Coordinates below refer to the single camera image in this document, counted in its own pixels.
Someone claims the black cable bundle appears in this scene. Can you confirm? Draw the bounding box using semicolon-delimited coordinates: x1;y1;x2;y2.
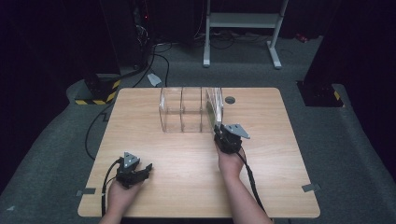
193;28;273;50

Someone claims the person's right hand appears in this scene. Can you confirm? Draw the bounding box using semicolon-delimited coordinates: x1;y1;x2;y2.
216;144;248;181

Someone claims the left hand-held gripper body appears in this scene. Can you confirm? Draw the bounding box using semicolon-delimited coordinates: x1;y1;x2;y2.
115;151;145;189

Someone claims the black yellow striped stand base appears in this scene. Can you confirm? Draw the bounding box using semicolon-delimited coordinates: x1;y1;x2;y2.
74;72;121;106
296;80;347;108

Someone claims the clear acrylic divided organizer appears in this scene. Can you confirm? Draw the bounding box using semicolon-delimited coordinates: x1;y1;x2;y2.
158;86;225;134

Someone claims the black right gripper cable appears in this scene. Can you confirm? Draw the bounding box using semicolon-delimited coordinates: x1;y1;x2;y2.
235;148;266;213

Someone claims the thin black floor cable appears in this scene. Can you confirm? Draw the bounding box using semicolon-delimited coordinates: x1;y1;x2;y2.
132;42;173;89

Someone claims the dark computer tower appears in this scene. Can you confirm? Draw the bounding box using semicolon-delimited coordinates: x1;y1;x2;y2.
132;0;155;70

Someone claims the person's left hand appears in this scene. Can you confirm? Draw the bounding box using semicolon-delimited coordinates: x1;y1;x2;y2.
106;178;145;217

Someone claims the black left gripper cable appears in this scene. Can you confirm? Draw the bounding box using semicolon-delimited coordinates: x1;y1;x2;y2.
100;158;123;217

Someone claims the white metal stand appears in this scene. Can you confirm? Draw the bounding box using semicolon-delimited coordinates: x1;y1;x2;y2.
203;0;290;70

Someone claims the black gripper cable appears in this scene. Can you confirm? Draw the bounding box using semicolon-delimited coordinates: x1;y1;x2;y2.
235;148;266;213
100;158;123;217

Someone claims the grey tape strip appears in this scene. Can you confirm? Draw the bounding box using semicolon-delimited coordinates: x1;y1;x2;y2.
76;188;97;197
301;183;321;193

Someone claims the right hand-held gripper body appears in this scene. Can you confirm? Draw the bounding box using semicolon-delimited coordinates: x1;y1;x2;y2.
218;123;251;155

